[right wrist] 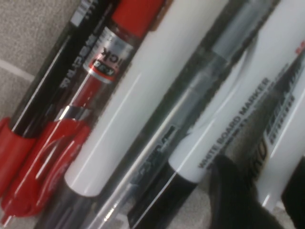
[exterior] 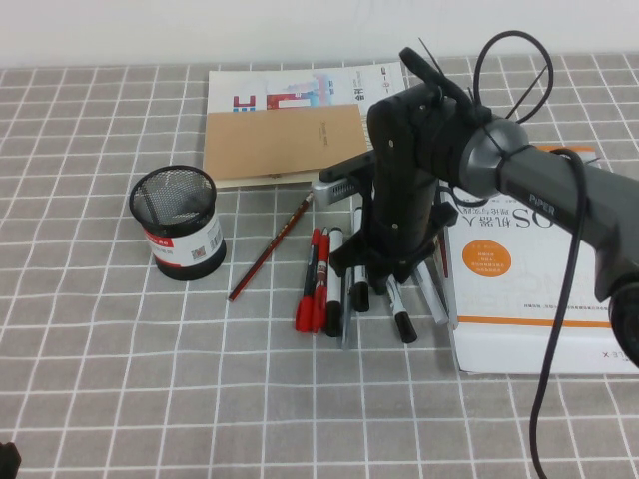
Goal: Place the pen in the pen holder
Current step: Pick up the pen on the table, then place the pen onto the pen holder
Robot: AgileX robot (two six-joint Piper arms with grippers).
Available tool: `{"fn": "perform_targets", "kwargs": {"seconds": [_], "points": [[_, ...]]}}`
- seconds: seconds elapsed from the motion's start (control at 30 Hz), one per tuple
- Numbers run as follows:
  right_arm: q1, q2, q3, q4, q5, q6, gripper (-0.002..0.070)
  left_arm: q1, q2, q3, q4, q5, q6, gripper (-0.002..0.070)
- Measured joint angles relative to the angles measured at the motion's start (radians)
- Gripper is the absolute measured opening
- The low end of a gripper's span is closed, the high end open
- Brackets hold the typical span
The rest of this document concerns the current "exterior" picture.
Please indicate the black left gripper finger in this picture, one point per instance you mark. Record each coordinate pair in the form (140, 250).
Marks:
(9, 461)

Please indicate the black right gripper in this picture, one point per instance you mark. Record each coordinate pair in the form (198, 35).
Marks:
(399, 164)

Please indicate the white marker with black caps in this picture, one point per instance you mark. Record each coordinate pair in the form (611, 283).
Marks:
(333, 319)
(360, 297)
(407, 329)

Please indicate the grey transparent pen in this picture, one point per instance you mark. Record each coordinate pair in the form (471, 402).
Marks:
(348, 329)

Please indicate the thin red and black pen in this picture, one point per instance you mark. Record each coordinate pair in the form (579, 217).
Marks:
(303, 317)

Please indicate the black mesh pen holder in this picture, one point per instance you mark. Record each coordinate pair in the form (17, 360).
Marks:
(185, 239)

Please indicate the silver paint marker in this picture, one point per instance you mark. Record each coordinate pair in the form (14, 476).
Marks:
(434, 304)

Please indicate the book with red picture cover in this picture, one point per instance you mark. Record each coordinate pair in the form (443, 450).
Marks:
(442, 257)

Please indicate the red striped wooden pencil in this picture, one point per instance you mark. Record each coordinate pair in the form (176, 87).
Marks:
(272, 247)

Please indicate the white AgileX booklet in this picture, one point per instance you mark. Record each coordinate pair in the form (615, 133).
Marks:
(499, 349)

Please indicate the grey checked tablecloth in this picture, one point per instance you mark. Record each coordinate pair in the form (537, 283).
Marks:
(150, 379)

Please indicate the brown kraft notebook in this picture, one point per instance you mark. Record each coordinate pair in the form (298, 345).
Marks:
(279, 144)

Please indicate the white printed brochure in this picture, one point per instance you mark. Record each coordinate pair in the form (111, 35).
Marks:
(299, 85)

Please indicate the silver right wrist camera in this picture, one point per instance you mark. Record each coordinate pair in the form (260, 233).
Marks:
(332, 192)

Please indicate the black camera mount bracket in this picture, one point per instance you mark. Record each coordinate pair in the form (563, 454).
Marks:
(349, 167)

